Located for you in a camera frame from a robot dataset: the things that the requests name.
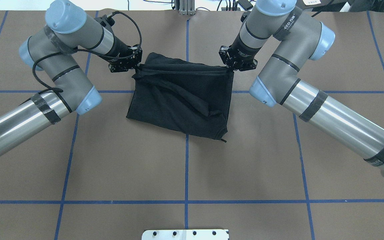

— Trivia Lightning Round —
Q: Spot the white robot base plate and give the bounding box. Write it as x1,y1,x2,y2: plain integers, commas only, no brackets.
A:
141,229,230,240

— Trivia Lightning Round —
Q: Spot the grey aluminium frame post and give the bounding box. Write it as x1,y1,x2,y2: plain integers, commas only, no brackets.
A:
175,0,196,16

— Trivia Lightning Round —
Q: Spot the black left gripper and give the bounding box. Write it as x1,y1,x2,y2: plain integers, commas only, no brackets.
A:
108,44,143,73

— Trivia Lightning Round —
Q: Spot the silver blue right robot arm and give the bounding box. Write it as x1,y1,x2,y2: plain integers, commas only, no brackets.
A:
218,0,384,178

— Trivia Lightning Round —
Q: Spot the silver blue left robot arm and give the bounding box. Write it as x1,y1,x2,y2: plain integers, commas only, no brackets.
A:
0,0,143,156

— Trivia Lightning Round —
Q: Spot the black graphic t-shirt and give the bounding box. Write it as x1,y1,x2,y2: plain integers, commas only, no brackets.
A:
126,53,234,140

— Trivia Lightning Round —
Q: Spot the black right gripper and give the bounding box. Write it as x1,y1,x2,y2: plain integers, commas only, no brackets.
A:
218,45,258,71

